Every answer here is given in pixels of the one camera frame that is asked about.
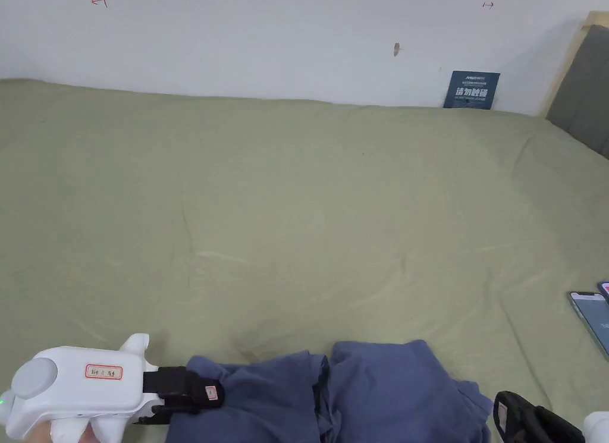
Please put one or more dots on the dark blue garment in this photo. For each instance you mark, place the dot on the dark blue garment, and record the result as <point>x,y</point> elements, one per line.
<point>380,395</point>

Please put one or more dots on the dark blue sign card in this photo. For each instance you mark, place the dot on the dark blue sign card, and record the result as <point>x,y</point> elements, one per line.
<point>471,91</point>

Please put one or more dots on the person's left hand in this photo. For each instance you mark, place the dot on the person's left hand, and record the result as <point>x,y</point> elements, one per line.
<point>40,436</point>

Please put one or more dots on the grey padded headboard, wooden frame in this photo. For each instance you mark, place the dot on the grey padded headboard, wooden frame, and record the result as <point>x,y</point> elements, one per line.
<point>586,81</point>

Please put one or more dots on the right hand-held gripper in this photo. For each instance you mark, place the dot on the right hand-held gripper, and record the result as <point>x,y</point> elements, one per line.
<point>598,428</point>

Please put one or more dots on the bed with pale green sheet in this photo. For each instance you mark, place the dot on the bed with pale green sheet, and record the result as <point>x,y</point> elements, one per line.
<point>285,200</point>

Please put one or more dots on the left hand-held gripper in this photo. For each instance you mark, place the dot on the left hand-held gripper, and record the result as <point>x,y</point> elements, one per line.
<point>71,390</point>

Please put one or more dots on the smartphone with pale green case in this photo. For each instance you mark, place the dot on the smartphone with pale green case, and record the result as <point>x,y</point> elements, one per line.
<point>594,319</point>

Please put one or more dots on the smartphone with red-edged screen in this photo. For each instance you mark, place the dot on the smartphone with red-edged screen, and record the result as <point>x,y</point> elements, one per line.
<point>605,291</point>

